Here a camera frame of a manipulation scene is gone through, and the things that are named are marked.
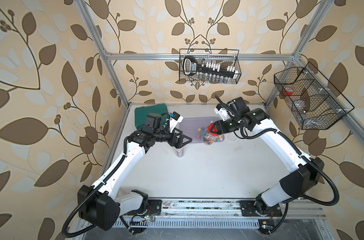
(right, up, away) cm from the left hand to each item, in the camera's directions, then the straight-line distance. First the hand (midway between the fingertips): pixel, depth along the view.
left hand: (183, 134), depth 72 cm
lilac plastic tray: (+6, +2, +35) cm, 36 cm away
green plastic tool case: (-33, +11, +40) cm, 53 cm away
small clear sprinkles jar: (-2, -13, +16) cm, 21 cm away
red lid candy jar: (+13, -3, +8) cm, 16 cm away
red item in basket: (+58, +23, +9) cm, 63 cm away
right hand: (+16, +2, +6) cm, 18 cm away
